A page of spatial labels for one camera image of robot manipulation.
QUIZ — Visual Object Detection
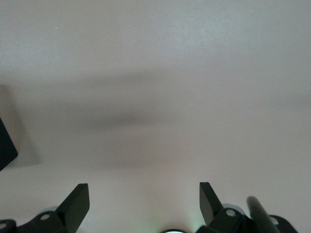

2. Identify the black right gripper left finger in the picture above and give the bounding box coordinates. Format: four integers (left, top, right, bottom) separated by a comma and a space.
17, 183, 90, 233

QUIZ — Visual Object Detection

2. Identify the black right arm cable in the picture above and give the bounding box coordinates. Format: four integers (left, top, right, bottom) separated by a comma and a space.
246, 196, 277, 233

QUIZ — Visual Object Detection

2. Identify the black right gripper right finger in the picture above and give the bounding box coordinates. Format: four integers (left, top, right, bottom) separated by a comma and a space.
198, 182, 255, 233

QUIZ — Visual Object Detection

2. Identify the black plastic box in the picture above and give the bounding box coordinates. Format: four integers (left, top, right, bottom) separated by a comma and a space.
0, 116, 19, 172

